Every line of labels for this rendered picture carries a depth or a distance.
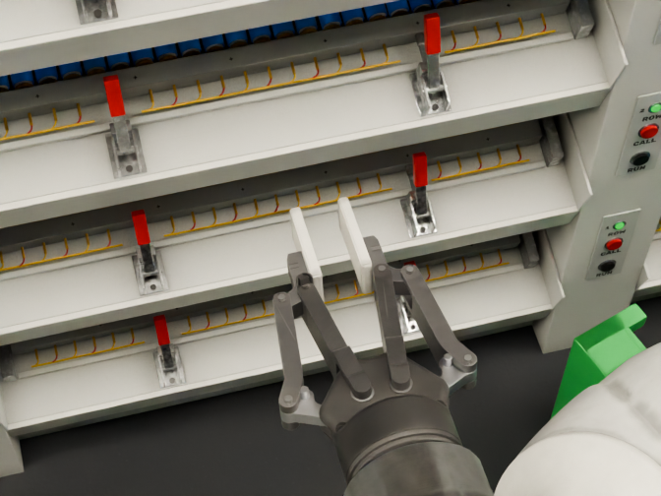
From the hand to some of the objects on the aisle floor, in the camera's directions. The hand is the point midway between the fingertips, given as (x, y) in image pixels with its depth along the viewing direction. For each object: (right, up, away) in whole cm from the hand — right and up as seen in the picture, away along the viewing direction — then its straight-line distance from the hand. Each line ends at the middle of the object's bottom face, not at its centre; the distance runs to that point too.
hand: (330, 249), depth 101 cm
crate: (+36, -29, +56) cm, 72 cm away
